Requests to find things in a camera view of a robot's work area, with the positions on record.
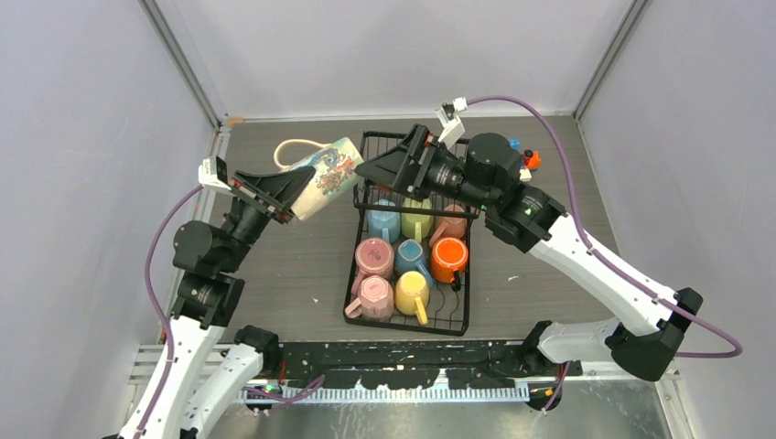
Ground light green mug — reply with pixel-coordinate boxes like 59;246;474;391
400;198;434;242

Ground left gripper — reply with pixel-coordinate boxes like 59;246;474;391
219;166;318;273

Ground salmon pink mug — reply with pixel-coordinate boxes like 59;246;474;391
429;216;468;247

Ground black wire dish rack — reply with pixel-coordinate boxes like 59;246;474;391
342;131;484;337

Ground pink faceted mug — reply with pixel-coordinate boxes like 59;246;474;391
344;275;394;322

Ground toy block building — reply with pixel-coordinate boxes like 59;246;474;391
509;139;532;183

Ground yellow mug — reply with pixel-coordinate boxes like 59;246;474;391
393;271;430;326

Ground cream floral tall mug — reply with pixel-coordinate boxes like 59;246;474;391
273;137;363;221

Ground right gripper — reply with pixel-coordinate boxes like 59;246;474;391
355;123;494;213

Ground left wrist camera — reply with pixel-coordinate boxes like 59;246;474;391
198;155;231;194

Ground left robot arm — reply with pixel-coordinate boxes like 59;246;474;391
117;156;315;438

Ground light blue mug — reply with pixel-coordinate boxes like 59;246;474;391
366;209;401;243

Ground blue mug front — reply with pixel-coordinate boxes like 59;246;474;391
393;239;435;286

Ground toy figure orange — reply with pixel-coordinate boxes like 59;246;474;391
523;149;542;172

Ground pink round mug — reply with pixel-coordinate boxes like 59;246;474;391
350;238;395;296

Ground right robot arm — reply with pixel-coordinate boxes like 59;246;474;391
356;124;703;381

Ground orange mug front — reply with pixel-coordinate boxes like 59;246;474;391
430;237;469;284

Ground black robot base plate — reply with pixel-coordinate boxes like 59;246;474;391
259;340;561;390

